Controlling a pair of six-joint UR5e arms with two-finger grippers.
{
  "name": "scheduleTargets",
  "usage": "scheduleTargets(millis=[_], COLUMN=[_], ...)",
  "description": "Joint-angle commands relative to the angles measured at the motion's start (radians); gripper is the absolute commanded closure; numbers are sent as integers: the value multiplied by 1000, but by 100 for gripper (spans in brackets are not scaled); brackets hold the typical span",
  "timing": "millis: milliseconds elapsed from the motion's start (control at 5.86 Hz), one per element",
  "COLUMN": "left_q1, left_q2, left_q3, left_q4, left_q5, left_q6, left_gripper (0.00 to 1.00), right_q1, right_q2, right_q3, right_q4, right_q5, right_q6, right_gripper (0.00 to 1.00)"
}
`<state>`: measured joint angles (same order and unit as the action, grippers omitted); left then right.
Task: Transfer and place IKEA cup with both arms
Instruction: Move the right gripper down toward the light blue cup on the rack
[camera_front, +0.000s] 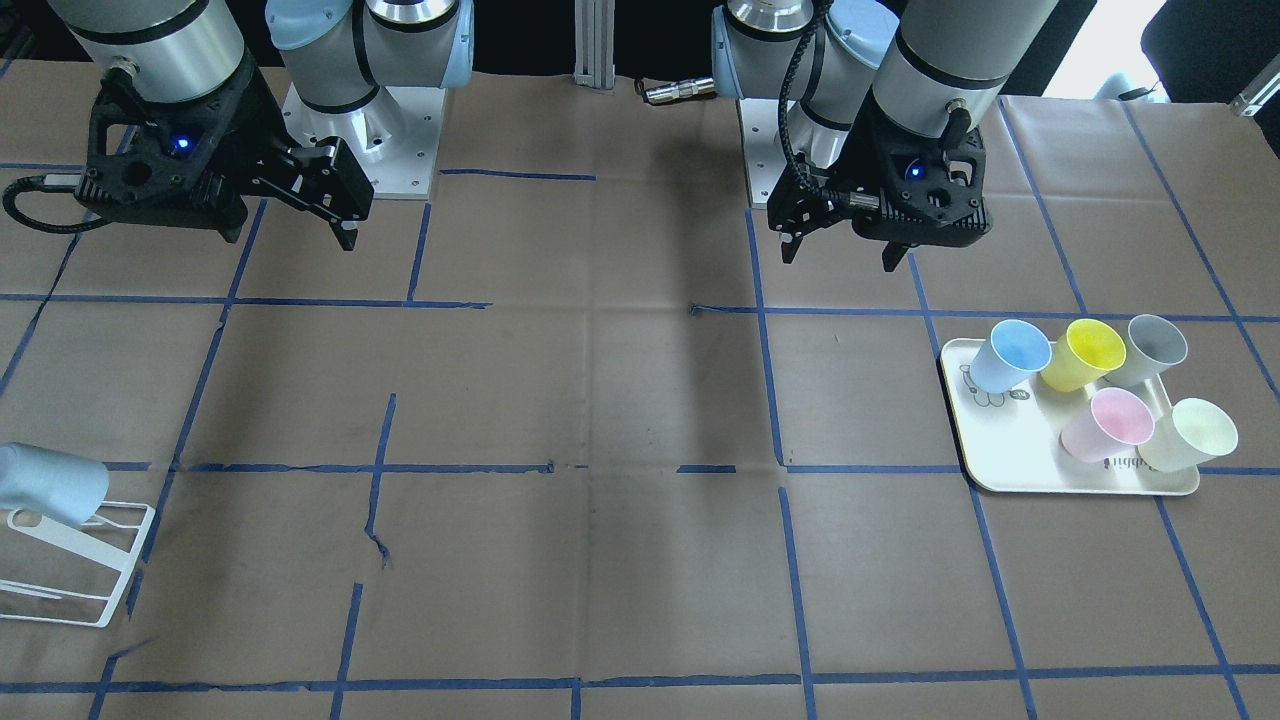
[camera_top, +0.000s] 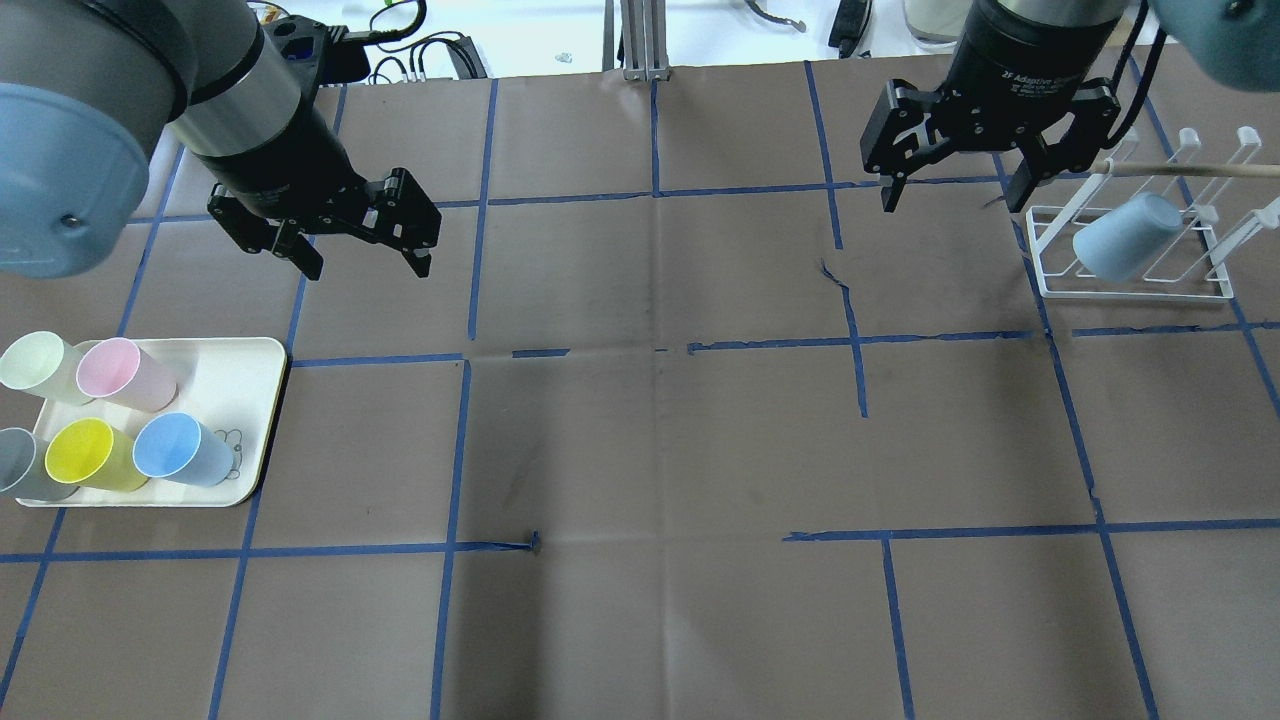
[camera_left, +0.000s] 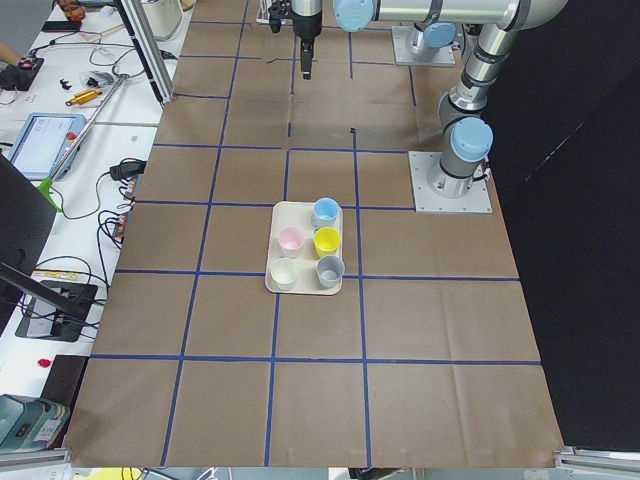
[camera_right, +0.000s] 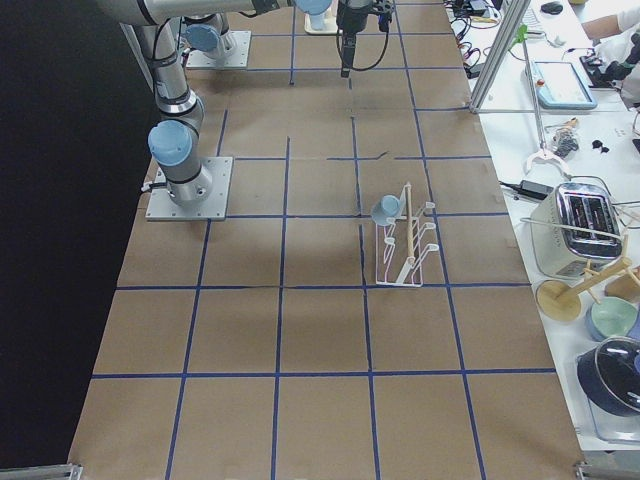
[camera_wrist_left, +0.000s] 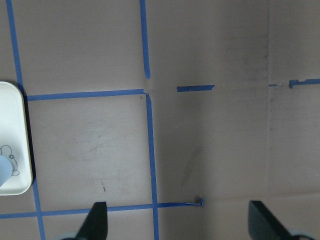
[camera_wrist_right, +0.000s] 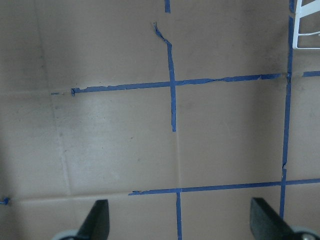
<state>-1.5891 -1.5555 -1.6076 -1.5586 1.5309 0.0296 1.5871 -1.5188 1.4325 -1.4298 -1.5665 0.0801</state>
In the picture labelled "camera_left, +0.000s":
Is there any green box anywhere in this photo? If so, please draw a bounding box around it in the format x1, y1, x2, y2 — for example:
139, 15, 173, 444
1, 394, 70, 454

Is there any reacher grabber tool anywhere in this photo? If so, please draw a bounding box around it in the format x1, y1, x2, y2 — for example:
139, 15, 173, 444
37, 74, 130, 213

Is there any black power adapter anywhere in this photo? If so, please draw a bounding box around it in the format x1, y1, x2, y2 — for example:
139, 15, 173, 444
109, 159, 147, 181

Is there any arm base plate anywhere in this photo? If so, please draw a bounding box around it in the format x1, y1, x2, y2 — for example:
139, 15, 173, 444
392, 23, 457, 67
408, 151, 492, 214

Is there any cream plastic tray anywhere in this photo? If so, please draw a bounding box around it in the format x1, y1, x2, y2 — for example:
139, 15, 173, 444
265, 201, 344, 295

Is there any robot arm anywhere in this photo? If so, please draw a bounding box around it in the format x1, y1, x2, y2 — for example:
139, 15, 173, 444
333, 0, 566, 198
269, 0, 458, 80

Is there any teach pendant tablet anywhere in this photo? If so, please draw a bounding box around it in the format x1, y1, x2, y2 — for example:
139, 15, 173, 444
8, 112, 86, 181

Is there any blue cup on tray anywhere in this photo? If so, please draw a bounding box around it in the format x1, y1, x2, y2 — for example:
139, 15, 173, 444
312, 197, 340, 229

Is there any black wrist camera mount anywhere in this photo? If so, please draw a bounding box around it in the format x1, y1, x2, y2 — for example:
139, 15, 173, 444
267, 0, 291, 34

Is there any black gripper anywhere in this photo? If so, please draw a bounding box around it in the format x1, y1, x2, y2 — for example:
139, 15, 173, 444
291, 0, 322, 80

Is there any black monitor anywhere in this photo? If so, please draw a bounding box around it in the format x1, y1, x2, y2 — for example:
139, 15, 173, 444
1, 158, 97, 342

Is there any grey plastic cup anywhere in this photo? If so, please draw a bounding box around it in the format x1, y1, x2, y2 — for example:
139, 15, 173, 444
316, 255, 345, 289

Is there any aluminium frame post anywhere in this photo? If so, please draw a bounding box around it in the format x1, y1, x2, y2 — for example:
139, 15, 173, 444
114, 0, 175, 105

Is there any pink plastic cup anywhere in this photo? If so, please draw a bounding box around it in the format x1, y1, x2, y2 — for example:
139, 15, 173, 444
278, 226, 305, 258

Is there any yellow plastic cup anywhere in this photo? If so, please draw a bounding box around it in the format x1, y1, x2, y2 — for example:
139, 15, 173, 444
313, 227, 341, 258

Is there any pale green plastic cup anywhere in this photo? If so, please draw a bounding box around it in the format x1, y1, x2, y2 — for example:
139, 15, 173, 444
269, 257, 299, 291

